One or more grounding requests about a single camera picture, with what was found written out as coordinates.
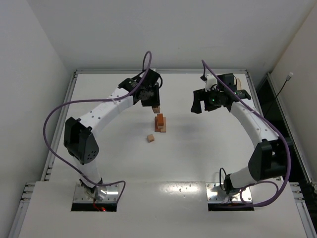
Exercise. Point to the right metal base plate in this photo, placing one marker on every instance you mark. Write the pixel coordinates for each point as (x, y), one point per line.
(215, 195)

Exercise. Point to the small plain wood cube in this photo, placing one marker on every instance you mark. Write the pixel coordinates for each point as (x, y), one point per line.
(150, 138)

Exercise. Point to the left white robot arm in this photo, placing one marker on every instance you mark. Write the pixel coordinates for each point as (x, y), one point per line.
(80, 135)

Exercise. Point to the metal base plate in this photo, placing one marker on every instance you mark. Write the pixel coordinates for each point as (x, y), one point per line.
(215, 195)
(101, 195)

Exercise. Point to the light wood long block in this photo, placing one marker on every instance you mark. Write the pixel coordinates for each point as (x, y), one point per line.
(163, 129)

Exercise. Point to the red-brown arch block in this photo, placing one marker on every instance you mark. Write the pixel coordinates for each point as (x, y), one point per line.
(159, 120)

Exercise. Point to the clear orange plastic box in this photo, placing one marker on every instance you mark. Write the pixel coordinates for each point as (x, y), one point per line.
(238, 84)

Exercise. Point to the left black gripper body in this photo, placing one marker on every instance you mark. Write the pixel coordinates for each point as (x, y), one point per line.
(153, 98)

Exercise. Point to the red-brown long block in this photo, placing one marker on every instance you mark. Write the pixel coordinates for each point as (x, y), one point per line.
(156, 128)

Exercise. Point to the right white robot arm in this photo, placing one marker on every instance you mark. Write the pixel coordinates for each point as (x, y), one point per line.
(271, 156)

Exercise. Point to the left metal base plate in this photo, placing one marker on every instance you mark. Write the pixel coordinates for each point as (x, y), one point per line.
(101, 195)

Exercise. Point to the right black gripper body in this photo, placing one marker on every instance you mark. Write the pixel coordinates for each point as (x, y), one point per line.
(202, 98)

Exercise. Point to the dark-topped wood block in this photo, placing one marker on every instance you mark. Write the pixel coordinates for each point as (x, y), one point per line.
(156, 109)

